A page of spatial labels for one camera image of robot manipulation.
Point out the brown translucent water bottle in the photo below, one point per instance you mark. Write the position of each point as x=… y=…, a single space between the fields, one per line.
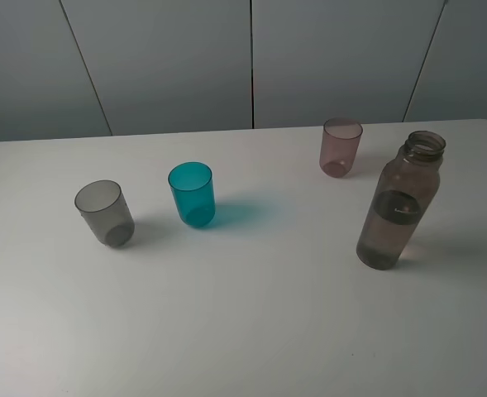
x=405 y=189

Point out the teal translucent plastic cup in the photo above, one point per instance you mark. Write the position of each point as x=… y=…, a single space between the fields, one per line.
x=191 y=184

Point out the pink translucent plastic cup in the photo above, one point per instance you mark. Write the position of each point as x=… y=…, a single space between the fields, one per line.
x=340 y=140

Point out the grey translucent plastic cup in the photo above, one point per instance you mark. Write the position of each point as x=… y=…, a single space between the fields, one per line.
x=103 y=207

